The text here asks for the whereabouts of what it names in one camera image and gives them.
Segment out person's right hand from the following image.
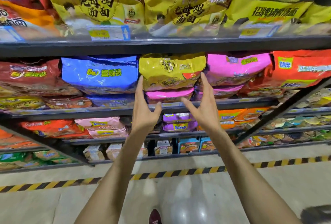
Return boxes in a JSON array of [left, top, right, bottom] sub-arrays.
[[181, 72, 223, 132]]

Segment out person's left hand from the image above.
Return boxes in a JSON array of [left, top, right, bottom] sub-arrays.
[[131, 75, 163, 134]]

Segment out yellow chicken noodle multipack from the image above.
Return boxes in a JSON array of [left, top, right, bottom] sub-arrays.
[[139, 53, 207, 92]]

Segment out noodle packets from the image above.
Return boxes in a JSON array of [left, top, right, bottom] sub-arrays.
[[0, 0, 331, 170]]

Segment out black metal store shelving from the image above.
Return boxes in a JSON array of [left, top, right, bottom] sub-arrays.
[[0, 35, 331, 174]]

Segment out red orange noodle multipack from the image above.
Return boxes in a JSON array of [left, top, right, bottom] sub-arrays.
[[258, 50, 331, 90]]

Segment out person's left forearm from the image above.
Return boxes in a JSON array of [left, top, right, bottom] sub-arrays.
[[75, 128, 153, 224]]

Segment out person's right forearm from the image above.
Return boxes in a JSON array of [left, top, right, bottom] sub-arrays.
[[205, 125, 302, 224]]

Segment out person's left shoe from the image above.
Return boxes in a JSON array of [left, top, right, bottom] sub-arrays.
[[149, 208, 162, 224]]

